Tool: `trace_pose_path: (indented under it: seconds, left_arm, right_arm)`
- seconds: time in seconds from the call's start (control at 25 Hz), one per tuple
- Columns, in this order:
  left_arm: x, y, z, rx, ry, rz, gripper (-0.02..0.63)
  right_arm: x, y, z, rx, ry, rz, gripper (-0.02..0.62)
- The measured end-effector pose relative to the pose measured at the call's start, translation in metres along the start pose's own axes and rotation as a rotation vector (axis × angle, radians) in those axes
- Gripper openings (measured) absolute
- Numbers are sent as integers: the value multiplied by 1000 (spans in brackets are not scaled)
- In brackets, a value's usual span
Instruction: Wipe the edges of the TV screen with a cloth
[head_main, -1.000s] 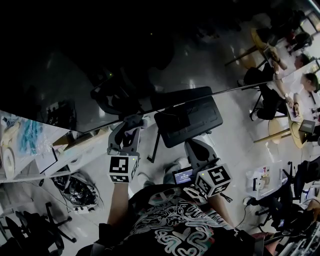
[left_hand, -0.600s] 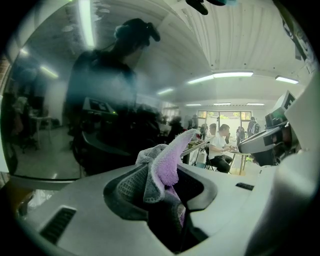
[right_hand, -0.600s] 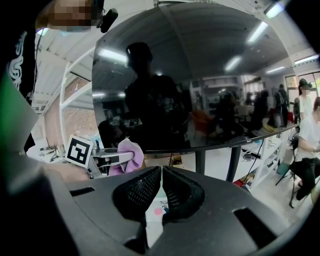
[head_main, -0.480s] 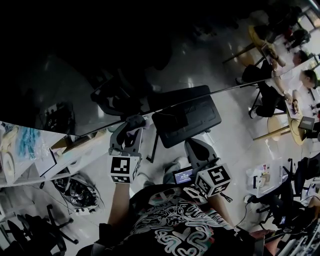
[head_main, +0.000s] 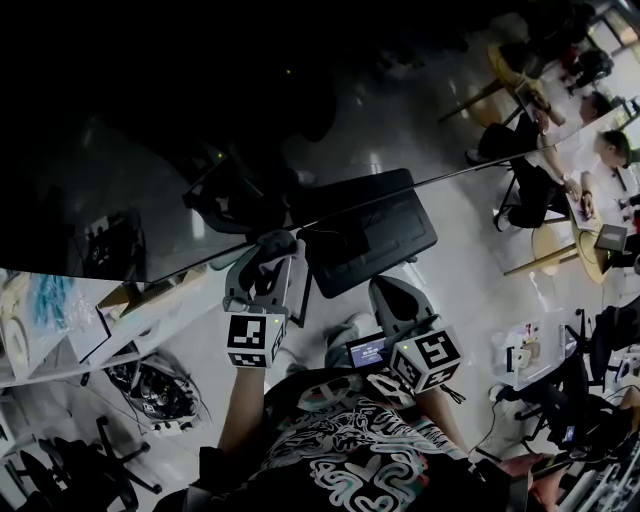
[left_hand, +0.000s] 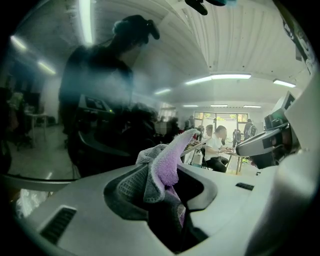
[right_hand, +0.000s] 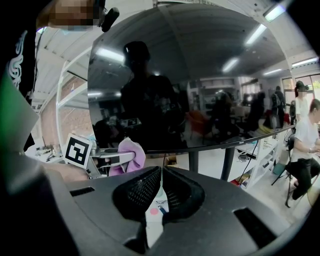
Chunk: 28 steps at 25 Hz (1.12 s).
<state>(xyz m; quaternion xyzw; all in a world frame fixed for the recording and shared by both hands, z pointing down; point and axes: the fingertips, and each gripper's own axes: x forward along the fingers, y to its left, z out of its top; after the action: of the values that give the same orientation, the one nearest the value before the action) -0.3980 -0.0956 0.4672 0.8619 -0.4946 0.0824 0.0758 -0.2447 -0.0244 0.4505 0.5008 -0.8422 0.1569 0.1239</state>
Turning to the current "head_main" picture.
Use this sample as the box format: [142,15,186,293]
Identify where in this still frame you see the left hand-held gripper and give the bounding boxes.
[222,240,307,371]

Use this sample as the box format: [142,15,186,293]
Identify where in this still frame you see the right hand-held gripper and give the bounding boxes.
[369,274,464,394]

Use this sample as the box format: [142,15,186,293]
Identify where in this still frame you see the grey cloth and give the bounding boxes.
[253,228,302,265]

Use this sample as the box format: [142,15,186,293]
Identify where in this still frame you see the person's right forearm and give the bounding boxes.
[418,383,472,457]

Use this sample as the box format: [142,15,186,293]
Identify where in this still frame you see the person's left forearm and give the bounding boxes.
[218,366,267,464]

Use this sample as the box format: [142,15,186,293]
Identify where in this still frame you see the small black display device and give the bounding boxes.
[345,331,391,371]

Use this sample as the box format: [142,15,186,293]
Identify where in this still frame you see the grey trousers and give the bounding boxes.
[279,312,375,382]

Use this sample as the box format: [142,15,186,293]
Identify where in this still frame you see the brown cardboard box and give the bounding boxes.
[94,278,202,321]

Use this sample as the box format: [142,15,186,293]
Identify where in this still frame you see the black printed t-shirt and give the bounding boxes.
[154,368,534,512]

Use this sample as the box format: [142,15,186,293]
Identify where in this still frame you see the black folding chair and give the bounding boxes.
[492,163,572,227]

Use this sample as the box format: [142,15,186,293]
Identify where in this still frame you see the black office chair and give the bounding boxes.
[13,413,165,512]
[513,303,640,452]

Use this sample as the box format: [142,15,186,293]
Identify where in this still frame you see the round wooden table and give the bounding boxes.
[502,198,640,287]

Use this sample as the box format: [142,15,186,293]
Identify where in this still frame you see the white desk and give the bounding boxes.
[0,268,217,390]

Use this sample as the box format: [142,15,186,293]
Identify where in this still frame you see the bundle of blue items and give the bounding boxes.
[27,273,77,332]

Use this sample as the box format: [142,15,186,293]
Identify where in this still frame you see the grey laptop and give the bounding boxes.
[593,223,630,254]

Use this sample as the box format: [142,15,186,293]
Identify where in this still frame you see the white tape roll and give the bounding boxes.
[0,308,32,372]

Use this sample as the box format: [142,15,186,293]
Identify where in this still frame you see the black floor cable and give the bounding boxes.
[439,383,526,464]

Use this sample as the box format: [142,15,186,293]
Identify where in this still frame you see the white crate of cables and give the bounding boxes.
[102,348,215,440]

